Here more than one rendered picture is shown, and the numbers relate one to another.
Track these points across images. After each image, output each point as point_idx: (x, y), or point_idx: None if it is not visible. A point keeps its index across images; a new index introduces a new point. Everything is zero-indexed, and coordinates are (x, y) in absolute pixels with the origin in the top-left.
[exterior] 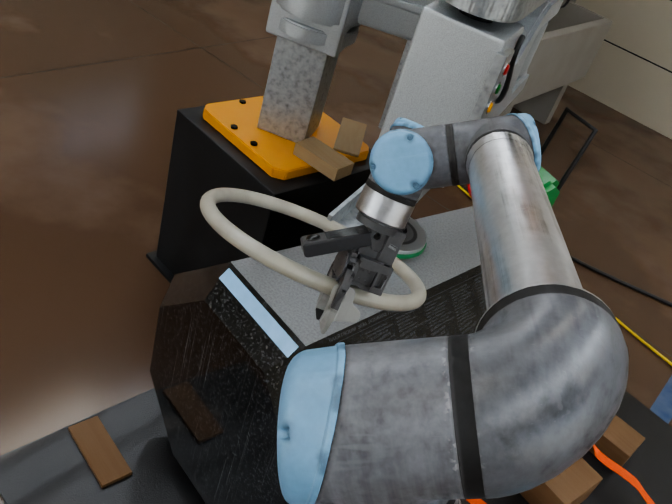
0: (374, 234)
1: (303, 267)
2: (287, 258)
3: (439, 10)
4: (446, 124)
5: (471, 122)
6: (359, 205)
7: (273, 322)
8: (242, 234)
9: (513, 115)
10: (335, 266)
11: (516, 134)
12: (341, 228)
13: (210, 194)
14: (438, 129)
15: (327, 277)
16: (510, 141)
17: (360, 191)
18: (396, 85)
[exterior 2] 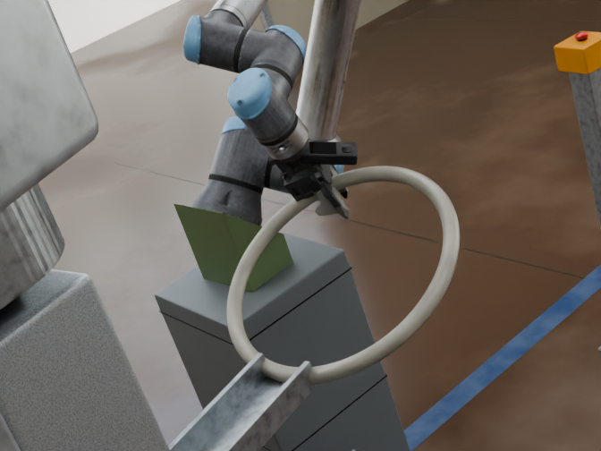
0: (256, 357)
1: (357, 169)
2: (369, 168)
3: (65, 273)
4: (245, 32)
5: (230, 26)
6: (306, 128)
7: None
8: (408, 170)
9: (201, 20)
10: (329, 175)
11: (213, 9)
12: (295, 367)
13: (448, 226)
14: (254, 30)
15: (337, 174)
16: (223, 2)
17: (250, 421)
18: (145, 403)
